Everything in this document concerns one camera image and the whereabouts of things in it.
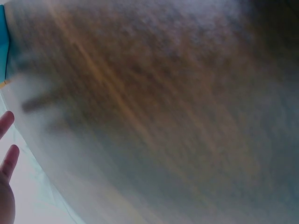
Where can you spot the person's left hand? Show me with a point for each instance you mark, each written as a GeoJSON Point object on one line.
{"type": "Point", "coordinates": [6, 198]}

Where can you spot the person's left fingers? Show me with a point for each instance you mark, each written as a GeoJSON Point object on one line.
{"type": "Point", "coordinates": [11, 158]}

